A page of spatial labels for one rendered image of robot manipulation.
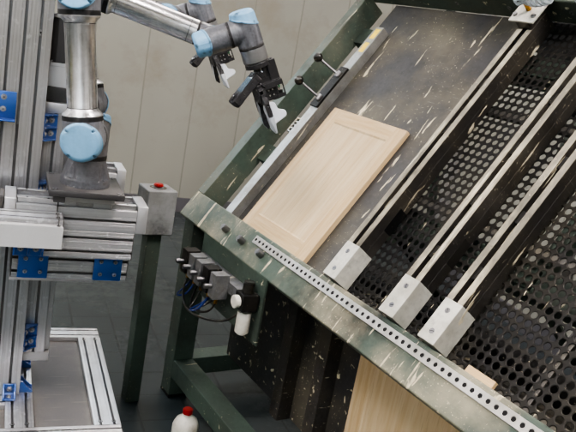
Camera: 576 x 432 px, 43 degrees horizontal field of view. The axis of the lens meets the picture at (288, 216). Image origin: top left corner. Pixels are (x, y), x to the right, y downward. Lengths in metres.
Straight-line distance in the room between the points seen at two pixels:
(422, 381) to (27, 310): 1.44
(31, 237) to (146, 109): 3.75
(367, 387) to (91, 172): 1.10
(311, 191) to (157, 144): 3.46
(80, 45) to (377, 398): 1.38
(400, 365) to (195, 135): 4.30
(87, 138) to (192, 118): 3.86
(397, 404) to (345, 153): 0.89
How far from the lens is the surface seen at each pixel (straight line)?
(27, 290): 2.61
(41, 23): 2.43
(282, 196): 2.67
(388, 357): 1.95
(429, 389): 1.85
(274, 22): 6.06
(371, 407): 2.41
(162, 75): 5.86
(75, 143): 2.14
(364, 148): 2.56
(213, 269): 2.56
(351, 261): 2.19
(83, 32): 2.13
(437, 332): 1.88
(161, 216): 2.87
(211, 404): 2.91
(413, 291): 1.99
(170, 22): 2.24
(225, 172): 3.00
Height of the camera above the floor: 1.61
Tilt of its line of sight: 14 degrees down
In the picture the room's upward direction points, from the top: 10 degrees clockwise
